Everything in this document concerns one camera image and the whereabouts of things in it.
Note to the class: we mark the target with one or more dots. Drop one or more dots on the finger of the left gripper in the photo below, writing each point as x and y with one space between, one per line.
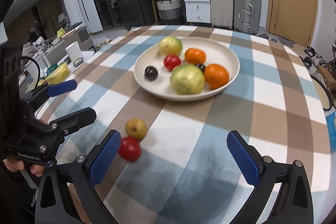
34 99
64 125

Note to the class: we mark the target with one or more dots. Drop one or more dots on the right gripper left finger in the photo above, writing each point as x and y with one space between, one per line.
54 201

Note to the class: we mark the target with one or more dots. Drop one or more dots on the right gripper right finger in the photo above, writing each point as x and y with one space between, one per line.
293 203

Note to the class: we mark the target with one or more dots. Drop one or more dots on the red tomato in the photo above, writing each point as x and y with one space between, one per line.
130 149
171 61

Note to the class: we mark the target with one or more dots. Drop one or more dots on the large orange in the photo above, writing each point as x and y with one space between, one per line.
216 76

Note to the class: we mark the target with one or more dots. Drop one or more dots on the dark plum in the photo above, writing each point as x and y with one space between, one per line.
151 73
201 67

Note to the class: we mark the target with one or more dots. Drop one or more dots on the person's left hand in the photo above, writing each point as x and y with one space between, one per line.
15 165

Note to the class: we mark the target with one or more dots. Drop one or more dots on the white cylinder device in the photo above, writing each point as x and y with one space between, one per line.
74 52

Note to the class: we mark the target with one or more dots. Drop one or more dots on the brown longan fruit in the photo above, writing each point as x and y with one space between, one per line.
136 128

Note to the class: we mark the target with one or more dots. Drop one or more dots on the dark plum on plate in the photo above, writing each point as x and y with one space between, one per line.
151 73

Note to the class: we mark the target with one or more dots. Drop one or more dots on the yellow guava far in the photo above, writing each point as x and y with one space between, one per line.
170 46

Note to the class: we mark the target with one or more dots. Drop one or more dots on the green guava near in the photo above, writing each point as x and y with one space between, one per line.
187 80

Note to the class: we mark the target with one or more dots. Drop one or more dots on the woven laundry basket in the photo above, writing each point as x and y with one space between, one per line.
170 9

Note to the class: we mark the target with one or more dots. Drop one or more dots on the small orange tangerine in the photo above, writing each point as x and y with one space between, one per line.
195 56

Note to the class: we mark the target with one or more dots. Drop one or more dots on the cream round plate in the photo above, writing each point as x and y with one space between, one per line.
216 53

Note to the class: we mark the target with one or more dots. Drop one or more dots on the beige suitcase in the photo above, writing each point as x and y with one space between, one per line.
222 13

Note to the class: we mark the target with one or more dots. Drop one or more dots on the silver suitcase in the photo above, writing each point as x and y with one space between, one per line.
247 15

